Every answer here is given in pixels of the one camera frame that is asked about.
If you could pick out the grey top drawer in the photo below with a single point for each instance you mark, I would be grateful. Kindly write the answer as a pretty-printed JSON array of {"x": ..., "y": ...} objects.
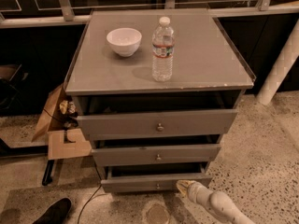
[{"x": 156, "y": 124}]

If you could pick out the grey metal window railing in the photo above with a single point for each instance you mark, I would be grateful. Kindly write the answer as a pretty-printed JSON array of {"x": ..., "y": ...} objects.
[{"x": 31, "y": 13}]

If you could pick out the white and yellow gripper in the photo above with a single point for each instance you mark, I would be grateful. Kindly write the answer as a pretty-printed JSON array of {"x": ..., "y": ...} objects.
[{"x": 196, "y": 191}]

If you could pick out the white ceramic bowl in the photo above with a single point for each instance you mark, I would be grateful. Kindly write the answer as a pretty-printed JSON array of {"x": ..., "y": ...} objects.
[{"x": 124, "y": 41}]

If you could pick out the white diagonal pole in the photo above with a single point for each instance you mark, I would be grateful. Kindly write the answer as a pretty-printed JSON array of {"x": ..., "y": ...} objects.
[{"x": 281, "y": 67}]

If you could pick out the grey wooden drawer cabinet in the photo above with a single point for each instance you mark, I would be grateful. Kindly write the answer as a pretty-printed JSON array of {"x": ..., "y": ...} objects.
[{"x": 208, "y": 73}]

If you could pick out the brown cardboard box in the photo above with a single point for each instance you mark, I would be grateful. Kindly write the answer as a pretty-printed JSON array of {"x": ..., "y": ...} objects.
[{"x": 62, "y": 143}]

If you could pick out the grey drawer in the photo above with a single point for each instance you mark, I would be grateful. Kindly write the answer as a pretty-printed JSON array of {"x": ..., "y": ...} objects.
[
  {"x": 156, "y": 124},
  {"x": 155, "y": 177},
  {"x": 121, "y": 156}
]

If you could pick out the grey middle drawer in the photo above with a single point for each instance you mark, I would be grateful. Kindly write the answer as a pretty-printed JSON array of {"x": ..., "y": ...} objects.
[{"x": 121, "y": 156}]

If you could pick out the clear plastic water bottle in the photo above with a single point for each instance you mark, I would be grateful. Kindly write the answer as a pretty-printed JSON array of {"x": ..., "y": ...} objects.
[{"x": 163, "y": 42}]

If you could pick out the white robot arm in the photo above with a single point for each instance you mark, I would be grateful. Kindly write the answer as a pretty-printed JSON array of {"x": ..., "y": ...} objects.
[{"x": 217, "y": 203}]

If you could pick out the black chair leg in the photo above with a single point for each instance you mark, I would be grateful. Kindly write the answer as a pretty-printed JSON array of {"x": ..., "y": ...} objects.
[{"x": 47, "y": 174}]

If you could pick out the black shoe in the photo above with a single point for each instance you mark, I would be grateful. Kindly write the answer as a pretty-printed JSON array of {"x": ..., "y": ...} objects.
[{"x": 56, "y": 213}]

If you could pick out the grey bottom drawer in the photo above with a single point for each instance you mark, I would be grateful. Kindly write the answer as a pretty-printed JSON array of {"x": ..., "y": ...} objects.
[{"x": 155, "y": 177}]

